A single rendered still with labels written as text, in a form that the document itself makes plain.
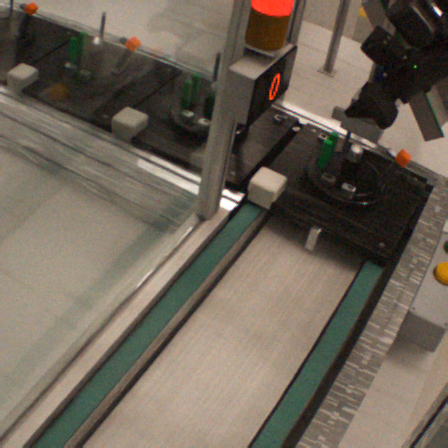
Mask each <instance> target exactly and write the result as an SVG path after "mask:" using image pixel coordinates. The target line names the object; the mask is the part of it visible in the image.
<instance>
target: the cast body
mask: <svg viewBox="0 0 448 448"><path fill-rule="evenodd" d="M361 88H362V87H360V88H359V89H358V90H357V91H356V94H355V95H354V96H353V97H352V98H351V101H350V104H349V105H348V107H349V106H350V105H351V104H352V103H354V102H355V101H357V100H358V99H359V95H358V94H359V93H360V92H361ZM345 110H346V109H344V108H341V107H339V106H336V105H335V106H334V108H333V112H332V115H331V118H333V119H336V120H338V121H341V122H340V125H339V127H340V128H341V129H343V130H345V131H347V132H350V133H352V134H355V135H357V136H359V137H362V138H364V139H367V140H369V141H370V142H371V143H374V144H378V142H379V139H380V138H381V136H382V135H383V133H384V132H385V129H384V130H382V129H380V128H379V126H378V125H377V124H376V122H375V121H374V119H365V118H348V117H347V116H346V115H345V113H344V111H345Z"/></svg>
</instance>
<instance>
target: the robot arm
mask: <svg viewBox="0 0 448 448"><path fill-rule="evenodd" d="M384 15H385V16H386V17H387V18H388V19H389V21H390V22H391V23H392V24H393V26H394V27H395V28H396V30H397V31H398V32H399V33H400V35H401V36H402V37H403V39H404V40H405V41H406V43H407V44H408V45H410V46H409V47H410V48H409V49H405V48H404V47H403V46H402V45H401V44H400V42H399V41H398V40H397V39H395V37H394V36H393V35H391V34H390V33H389V32H388V31H386V30H385V29H384V28H382V27H381V26H376V28H375V29H373V31H372V32H371V34H370V35H369V36H368V37H367V38H366V40H365V41H364V42H363V44H362V45H360V47H361V50H362V52H363V53H364V54H366V56H367V57H368V58H369V59H371V60H372V61H373V62H374V63H376V64H377V65H379V66H378V68H377V73H376V79H375V80H373V81H372V82H371V83H368V82H367V81H366V82H365V83H366V84H365V85H364V86H362V88H361V92H360V93H359V94H358V95H359V99H358V100H357V101H355V102H354V103H352V104H351V105H350V106H349V107H348V109H346V110H345V111H344V113H345V115H346V116H347V117H348V118H365V119H374V121H375V122H376V124H377V125H378V126H379V128H380V129H382V130H384V129H387V128H388V127H391V126H392V125H393V124H394V122H395V119H396V118H397V115H398V112H399V109H398V108H397V106H396V104H395V101H396V100H397V99H400V100H401V101H402V103H403V104H404V105H405V104H406V103H408V102H410V100H411V97H413V96H415V95H417V94H419V93H421V92H422V91H423V93H424V94H426V93H427V92H430V90H431V89H432V87H433V85H434V86H435V85H437V84H438V83H439V82H442V81H444V80H446V79H447V78H448V14H443V13H441V14H440V15H441V16H440V15H439V14H438V13H437V11H436V10H435V8H434V7H432V5H431V4H430V2H429V0H396V2H395V3H393V4H392V6H391V7H389V8H388V10H387V11H386V12H385V14H384ZM412 46H414V47H415V48H414V47H412ZM419 47H421V48H419ZM417 48H419V49H418V50H416V49H417Z"/></svg>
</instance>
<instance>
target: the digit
mask: <svg viewBox="0 0 448 448"><path fill-rule="evenodd" d="M285 63H286V60H285V61H283V62H282V63H281V64H280V65H279V66H278V67H277V68H276V69H275V70H274V71H272V72H271V73H270V75H271V78H270V82H269V86H268V91H267V95H266V99H265V103H264V108H263V112H264V111H265V110H266V109H267V108H268V107H269V106H270V105H271V104H272V103H273V102H274V101H275V100H276V99H277V98H278V95H279V91H280V87H281V83H282V79H283V76H284V71H285V68H284V67H285ZM263 112H262V113H263Z"/></svg>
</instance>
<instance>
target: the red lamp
mask: <svg viewBox="0 0 448 448"><path fill-rule="evenodd" d="M293 2H294V0H252V4H251V5H252V7H253V8H254V9H255V10H258V11H260V12H262V13H265V14H268V15H274V16H287V15H289V14H290V12H291V10H292V5H293Z"/></svg>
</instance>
